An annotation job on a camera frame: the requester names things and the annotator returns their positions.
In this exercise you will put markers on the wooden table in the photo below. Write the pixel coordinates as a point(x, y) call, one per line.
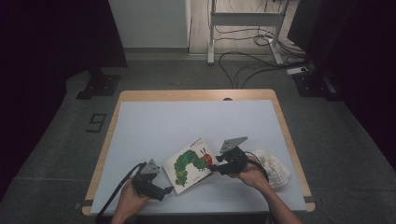
point(193, 95)

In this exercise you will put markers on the white power strip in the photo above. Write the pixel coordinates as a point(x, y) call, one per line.
point(295, 71)

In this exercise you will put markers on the white knitted cloth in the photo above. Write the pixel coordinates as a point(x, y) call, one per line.
point(277, 169)

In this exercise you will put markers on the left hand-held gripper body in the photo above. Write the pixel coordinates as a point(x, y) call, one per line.
point(145, 183)

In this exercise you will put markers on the person's left hand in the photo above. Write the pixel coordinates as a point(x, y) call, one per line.
point(130, 202)

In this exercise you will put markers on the person's right hand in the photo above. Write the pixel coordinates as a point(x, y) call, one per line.
point(250, 178)

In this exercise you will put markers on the black monitor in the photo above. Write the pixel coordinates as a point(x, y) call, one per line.
point(300, 25)

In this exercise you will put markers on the grey tape strip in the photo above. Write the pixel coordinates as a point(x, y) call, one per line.
point(82, 204)
point(309, 199)

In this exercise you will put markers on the black stand base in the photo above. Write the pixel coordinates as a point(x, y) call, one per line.
point(311, 85)
point(101, 85)

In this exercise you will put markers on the white desk frame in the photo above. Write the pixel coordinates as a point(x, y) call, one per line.
point(246, 19)

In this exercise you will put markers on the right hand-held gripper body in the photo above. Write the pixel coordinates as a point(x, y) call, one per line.
point(235, 160)

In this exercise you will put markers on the black curtain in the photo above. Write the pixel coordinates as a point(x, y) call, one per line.
point(46, 62)
point(358, 62)

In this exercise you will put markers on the white cabinet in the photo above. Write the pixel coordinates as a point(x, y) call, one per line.
point(149, 21)

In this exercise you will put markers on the caterpillar picture book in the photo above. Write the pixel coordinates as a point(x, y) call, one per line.
point(186, 168)

